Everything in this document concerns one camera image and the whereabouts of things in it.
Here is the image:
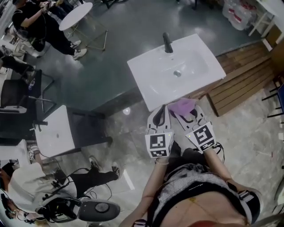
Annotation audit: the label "round white table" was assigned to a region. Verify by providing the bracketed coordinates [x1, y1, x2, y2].
[59, 2, 109, 52]

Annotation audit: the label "blue chair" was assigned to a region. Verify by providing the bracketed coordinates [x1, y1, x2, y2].
[261, 75, 284, 124]

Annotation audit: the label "pack of water bottles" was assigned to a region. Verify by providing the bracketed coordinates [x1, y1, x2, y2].
[222, 0, 259, 31]

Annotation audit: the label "person's right forearm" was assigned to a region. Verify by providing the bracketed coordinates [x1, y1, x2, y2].
[203, 147, 233, 182]

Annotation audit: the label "brown wooden wardrobe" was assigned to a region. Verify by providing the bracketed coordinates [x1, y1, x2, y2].
[265, 28, 284, 76]

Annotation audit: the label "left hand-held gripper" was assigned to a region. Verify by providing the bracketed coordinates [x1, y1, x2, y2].
[145, 104, 174, 159]

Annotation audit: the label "wooden slatted platform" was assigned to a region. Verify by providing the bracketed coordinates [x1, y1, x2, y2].
[206, 41, 278, 117]

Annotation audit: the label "purple cloth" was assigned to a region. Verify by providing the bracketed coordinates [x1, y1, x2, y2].
[166, 98, 197, 117]

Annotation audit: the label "person's left forearm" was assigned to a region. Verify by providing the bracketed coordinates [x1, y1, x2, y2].
[142, 157, 173, 200]

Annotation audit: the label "white ceramic sink basin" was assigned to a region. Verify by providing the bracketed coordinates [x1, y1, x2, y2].
[126, 33, 227, 113]

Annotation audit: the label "black faucet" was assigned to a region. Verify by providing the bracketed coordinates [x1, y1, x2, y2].
[162, 32, 174, 54]

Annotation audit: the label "black mesh office chair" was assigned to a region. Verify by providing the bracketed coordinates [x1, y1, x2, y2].
[0, 68, 56, 139]

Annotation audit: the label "wooden vanity cabinet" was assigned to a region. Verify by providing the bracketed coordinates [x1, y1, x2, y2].
[181, 77, 225, 102]

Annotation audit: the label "person's legs black trousers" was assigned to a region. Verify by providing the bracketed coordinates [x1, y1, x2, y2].
[170, 141, 213, 176]

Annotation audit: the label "white desk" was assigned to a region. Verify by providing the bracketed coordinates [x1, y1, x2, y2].
[248, 0, 284, 37]

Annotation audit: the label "person's torso grey mesh top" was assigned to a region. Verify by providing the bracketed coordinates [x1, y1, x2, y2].
[144, 164, 264, 227]

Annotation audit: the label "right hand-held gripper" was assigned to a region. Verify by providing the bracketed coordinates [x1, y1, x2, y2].
[173, 105, 217, 154]

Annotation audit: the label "grey office chair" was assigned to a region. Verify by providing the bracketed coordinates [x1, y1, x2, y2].
[36, 197, 121, 223]

